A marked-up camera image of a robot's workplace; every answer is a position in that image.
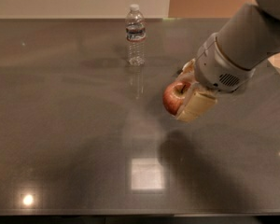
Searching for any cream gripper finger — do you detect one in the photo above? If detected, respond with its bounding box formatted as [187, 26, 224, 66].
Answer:
[176, 59, 196, 83]
[175, 90, 217, 122]

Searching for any red apple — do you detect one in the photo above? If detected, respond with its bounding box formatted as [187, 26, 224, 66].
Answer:
[162, 81, 190, 116]

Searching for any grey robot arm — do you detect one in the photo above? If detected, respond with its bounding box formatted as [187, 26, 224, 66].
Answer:
[175, 0, 280, 122]

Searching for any clear plastic water bottle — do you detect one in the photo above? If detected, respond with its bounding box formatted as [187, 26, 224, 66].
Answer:
[125, 4, 147, 66]

